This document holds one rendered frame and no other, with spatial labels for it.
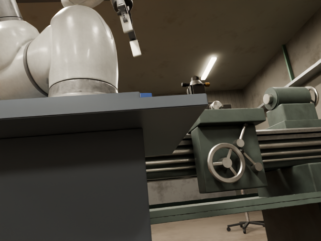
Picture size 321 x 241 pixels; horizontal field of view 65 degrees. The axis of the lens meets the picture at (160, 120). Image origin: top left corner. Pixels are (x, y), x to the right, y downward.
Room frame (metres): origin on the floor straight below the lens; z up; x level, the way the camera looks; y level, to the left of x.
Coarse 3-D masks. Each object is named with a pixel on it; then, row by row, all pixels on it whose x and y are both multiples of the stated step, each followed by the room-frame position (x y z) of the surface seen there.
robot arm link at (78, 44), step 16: (64, 16) 0.46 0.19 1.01; (80, 16) 0.46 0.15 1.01; (96, 16) 0.49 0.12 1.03; (48, 32) 0.48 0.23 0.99; (64, 32) 0.46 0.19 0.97; (80, 32) 0.46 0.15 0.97; (96, 32) 0.48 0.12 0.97; (32, 48) 0.49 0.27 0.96; (48, 48) 0.47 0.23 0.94; (64, 48) 0.46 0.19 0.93; (80, 48) 0.46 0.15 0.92; (96, 48) 0.47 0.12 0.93; (112, 48) 0.51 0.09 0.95; (32, 64) 0.50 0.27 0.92; (48, 64) 0.48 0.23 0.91; (64, 64) 0.46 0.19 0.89; (80, 64) 0.46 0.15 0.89; (96, 64) 0.47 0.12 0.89; (112, 64) 0.51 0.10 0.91; (48, 80) 0.50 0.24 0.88; (64, 80) 0.46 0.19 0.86; (112, 80) 0.51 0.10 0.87
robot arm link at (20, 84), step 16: (0, 0) 0.49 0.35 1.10; (0, 16) 0.50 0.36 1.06; (16, 16) 0.52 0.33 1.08; (0, 32) 0.49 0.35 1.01; (16, 32) 0.51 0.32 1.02; (32, 32) 0.54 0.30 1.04; (0, 48) 0.50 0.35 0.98; (16, 48) 0.51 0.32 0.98; (0, 64) 0.52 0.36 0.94; (16, 64) 0.51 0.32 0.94; (0, 80) 0.54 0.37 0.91; (16, 80) 0.53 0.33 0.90; (32, 80) 0.52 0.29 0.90; (0, 96) 0.57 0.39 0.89; (16, 96) 0.57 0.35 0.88; (32, 96) 0.57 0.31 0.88
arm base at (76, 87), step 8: (72, 80) 0.46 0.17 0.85; (80, 80) 0.46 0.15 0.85; (88, 80) 0.47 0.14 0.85; (96, 80) 0.48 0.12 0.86; (56, 88) 0.47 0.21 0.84; (64, 88) 0.46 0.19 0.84; (72, 88) 0.46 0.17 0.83; (80, 88) 0.46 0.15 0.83; (88, 88) 0.47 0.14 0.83; (96, 88) 0.47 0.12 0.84; (104, 88) 0.49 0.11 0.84; (112, 88) 0.51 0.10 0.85; (48, 96) 0.49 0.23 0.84; (56, 96) 0.46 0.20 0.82
